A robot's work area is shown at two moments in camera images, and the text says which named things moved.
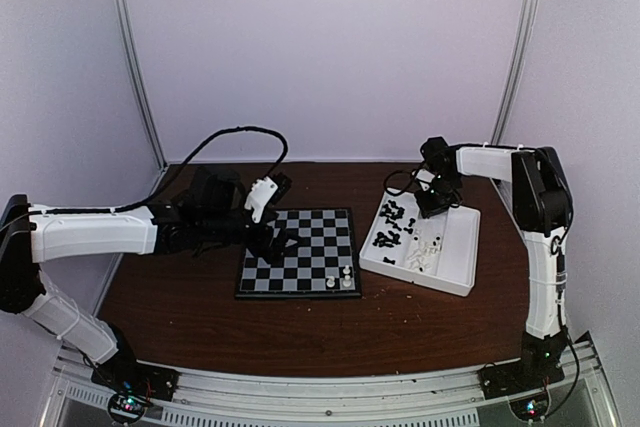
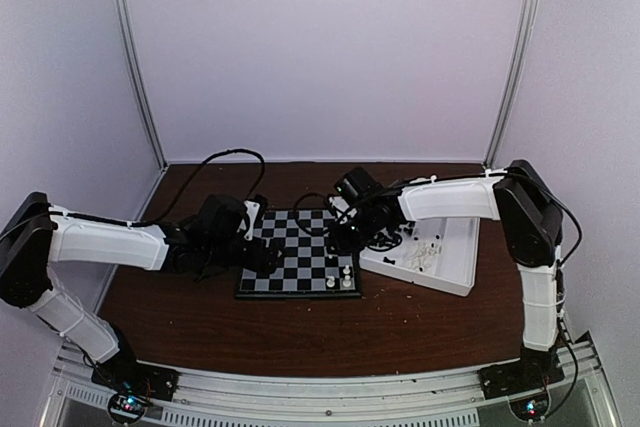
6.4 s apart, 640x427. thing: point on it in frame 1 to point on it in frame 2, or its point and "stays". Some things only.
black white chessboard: [322, 264] stays
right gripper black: [429, 208] to [341, 246]
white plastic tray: [439, 251] stays
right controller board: [530, 408] stays
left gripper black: [275, 253] to [270, 262]
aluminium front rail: [437, 398] stays
